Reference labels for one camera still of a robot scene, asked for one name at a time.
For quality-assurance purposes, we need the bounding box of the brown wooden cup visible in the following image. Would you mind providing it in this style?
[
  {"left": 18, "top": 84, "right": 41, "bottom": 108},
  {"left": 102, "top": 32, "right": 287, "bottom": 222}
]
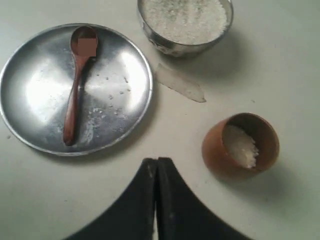
[{"left": 201, "top": 112, "right": 280, "bottom": 180}]

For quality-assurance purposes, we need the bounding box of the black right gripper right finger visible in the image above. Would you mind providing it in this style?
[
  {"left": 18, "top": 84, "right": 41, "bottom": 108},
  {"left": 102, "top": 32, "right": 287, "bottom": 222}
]
[{"left": 156, "top": 157, "right": 249, "bottom": 240}]

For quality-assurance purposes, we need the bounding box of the red-brown wooden spoon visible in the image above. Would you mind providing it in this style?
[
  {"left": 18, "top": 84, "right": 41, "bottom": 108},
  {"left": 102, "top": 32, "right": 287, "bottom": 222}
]
[{"left": 63, "top": 25, "right": 98, "bottom": 146}]

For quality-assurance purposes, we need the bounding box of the round steel plate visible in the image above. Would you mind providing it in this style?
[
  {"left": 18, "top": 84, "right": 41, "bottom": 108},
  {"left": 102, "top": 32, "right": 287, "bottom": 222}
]
[{"left": 0, "top": 23, "right": 154, "bottom": 157}]

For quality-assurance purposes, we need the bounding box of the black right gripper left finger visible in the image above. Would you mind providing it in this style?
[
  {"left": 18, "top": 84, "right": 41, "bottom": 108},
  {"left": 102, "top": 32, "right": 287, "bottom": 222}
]
[{"left": 66, "top": 158, "right": 157, "bottom": 240}]

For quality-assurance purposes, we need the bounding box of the steel bowl of rice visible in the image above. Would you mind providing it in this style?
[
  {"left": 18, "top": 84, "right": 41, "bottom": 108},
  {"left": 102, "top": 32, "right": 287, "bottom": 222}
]
[{"left": 136, "top": 0, "right": 234, "bottom": 58}]

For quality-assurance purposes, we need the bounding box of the clear tape strip on table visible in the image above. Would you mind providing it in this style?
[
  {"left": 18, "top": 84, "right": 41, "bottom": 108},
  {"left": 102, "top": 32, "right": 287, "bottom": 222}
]
[{"left": 155, "top": 63, "right": 206, "bottom": 103}]

